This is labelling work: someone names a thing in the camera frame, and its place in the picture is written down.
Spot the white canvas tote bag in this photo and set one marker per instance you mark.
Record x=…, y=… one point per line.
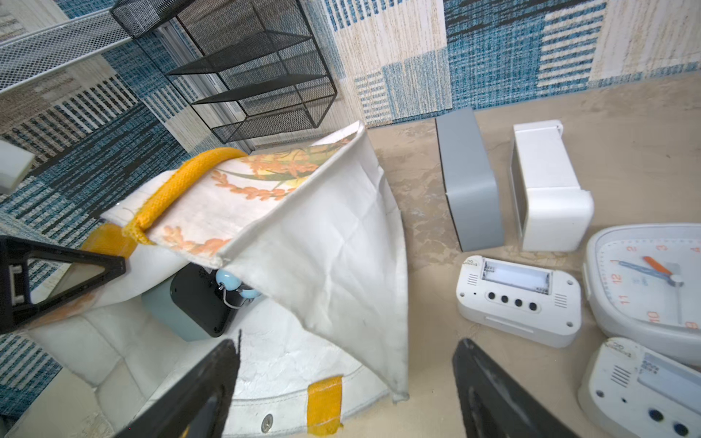
x=317, y=233

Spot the light blue twin-bell clock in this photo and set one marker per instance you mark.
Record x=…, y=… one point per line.
x=198, y=303

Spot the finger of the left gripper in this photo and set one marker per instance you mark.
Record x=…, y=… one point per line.
x=38, y=278

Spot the small white gadget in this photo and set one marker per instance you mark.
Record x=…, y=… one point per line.
x=539, y=304

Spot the black mesh shelf rack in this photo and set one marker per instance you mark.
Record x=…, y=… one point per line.
x=248, y=69

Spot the grey white device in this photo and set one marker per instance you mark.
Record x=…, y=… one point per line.
x=471, y=187

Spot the white square alarm clock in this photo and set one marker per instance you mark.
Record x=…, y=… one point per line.
x=642, y=283

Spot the white cube digital clock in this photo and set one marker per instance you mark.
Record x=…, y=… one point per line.
x=553, y=211

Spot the white digital clock back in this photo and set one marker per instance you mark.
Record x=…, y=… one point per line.
x=631, y=391

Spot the white wire mesh basket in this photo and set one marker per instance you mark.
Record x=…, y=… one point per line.
x=36, y=54

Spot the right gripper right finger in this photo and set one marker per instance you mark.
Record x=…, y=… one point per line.
x=495, y=405

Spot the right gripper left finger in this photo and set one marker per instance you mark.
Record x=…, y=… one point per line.
x=195, y=399

